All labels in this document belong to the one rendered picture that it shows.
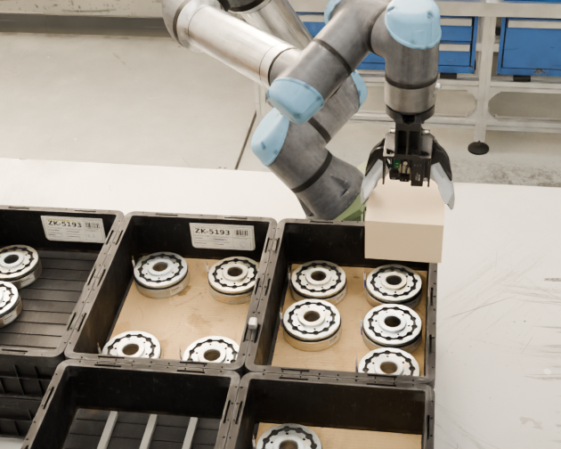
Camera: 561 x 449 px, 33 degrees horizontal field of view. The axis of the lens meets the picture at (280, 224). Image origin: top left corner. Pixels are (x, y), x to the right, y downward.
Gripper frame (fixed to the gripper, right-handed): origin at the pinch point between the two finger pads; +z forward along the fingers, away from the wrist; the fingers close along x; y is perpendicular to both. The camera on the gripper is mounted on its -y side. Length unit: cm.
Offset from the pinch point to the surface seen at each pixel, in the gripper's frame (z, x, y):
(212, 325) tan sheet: 27.4, -34.1, 3.9
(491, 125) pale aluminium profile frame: 100, 22, -185
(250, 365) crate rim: 17.3, -22.6, 22.1
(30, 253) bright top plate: 25, -74, -9
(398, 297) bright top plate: 24.3, -1.1, -4.1
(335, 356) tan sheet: 27.4, -11.0, 9.0
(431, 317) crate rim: 17.4, 5.0, 7.8
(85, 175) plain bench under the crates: 41, -82, -58
